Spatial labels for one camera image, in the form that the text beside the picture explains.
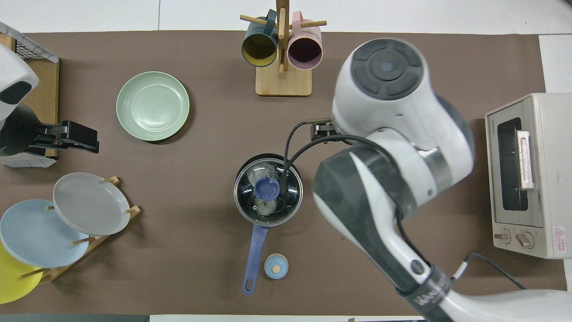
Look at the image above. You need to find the glass lid blue knob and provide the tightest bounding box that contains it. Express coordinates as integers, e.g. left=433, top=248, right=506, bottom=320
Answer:
left=233, top=156, right=304, bottom=228

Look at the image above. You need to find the white vermicelli bundle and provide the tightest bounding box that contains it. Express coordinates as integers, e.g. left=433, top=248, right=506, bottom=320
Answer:
left=249, top=163, right=287, bottom=218

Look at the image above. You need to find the green plate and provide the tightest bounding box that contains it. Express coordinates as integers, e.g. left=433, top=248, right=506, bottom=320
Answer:
left=116, top=71, right=190, bottom=142

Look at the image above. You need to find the grey plate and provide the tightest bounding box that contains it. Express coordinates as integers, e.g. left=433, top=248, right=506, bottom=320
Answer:
left=52, top=172, right=132, bottom=237

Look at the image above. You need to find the wooden plate rack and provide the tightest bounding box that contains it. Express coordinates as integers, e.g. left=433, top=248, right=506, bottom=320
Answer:
left=18, top=175, right=143, bottom=285

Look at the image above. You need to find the light blue plate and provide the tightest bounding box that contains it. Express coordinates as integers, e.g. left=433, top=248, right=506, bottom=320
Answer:
left=0, top=199, right=90, bottom=269

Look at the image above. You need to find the yellow plate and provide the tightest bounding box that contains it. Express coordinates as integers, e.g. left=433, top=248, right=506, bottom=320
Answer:
left=0, top=241, right=44, bottom=305

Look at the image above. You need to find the wooden mug tree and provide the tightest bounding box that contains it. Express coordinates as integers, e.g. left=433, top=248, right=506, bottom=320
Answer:
left=240, top=0, right=328, bottom=97

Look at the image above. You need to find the small blue jar cork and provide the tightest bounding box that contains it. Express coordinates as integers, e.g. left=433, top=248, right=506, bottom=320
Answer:
left=263, top=253, right=290, bottom=280

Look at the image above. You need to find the pink mug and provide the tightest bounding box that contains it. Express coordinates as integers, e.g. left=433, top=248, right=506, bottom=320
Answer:
left=287, top=11, right=324, bottom=71

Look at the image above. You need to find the dark teal mug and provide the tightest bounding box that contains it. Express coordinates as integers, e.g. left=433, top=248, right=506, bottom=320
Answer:
left=241, top=9, right=280, bottom=68

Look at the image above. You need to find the brown table mat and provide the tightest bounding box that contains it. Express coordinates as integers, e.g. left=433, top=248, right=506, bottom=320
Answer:
left=0, top=30, right=571, bottom=316

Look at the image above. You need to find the beige toaster oven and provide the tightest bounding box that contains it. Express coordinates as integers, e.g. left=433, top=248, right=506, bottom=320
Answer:
left=484, top=93, right=572, bottom=260

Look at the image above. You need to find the black right wrist bracket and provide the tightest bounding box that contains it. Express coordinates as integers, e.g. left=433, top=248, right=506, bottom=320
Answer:
left=311, top=118, right=348, bottom=144

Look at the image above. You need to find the black pot blue handle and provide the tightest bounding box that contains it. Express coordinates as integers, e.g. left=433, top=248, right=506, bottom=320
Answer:
left=233, top=153, right=304, bottom=296

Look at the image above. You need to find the wooden shelf wire basket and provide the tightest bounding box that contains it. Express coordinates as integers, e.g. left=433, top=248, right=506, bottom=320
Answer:
left=0, top=21, right=60, bottom=169

